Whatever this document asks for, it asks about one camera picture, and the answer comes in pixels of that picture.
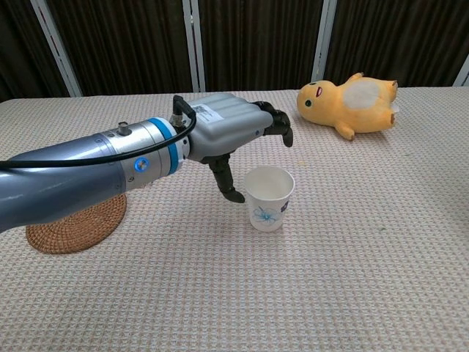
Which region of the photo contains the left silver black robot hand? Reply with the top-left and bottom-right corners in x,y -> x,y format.
184,92 -> 295,204

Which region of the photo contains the beige textured tablecloth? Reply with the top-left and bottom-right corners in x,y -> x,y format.
0,86 -> 469,352

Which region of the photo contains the yellow plush toy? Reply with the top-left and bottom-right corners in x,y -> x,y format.
295,72 -> 400,142

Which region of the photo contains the white paper cup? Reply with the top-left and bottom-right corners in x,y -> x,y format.
243,165 -> 296,233

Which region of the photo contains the brown woven round coaster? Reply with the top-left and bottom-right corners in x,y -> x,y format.
25,193 -> 128,255

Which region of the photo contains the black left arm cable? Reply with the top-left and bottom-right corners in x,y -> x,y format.
0,95 -> 198,170

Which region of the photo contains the grey partition post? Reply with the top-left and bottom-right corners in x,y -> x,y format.
29,0 -> 83,98
452,60 -> 469,88
182,0 -> 207,93
311,0 -> 334,88

